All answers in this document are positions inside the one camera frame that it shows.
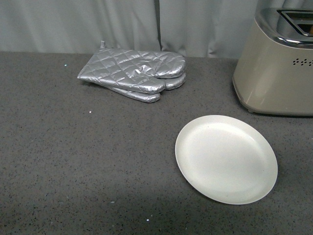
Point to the white round plate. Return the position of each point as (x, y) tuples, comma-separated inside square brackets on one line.
[(226, 159)]

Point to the beige chrome two-slot toaster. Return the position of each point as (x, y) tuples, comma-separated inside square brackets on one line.
[(274, 74)]

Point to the silver quilted oven mitt bottom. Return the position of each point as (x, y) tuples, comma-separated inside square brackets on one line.
[(171, 84)]

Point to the silver quilted oven mitt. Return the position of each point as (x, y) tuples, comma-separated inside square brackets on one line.
[(136, 71), (171, 84)]

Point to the silver quilted oven mitt top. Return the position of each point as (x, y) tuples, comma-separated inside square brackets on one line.
[(136, 71)]

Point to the grey-white curtain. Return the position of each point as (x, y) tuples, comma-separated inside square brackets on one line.
[(195, 28)]

